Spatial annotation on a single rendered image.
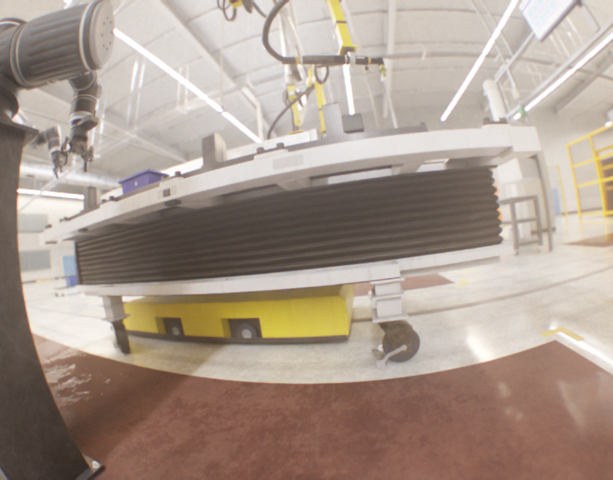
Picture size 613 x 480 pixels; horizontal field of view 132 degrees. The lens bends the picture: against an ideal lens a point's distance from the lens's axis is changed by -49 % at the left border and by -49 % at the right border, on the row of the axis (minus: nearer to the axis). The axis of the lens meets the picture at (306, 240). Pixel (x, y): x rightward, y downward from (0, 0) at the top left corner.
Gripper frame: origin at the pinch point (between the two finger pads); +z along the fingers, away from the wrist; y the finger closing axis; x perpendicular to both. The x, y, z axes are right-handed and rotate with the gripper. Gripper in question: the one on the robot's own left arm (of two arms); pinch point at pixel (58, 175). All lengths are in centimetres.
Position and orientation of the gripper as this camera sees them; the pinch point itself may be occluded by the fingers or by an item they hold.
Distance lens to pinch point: 206.0
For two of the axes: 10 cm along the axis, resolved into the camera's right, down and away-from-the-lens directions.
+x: 1.9, -2.0, 9.6
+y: 9.1, -3.2, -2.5
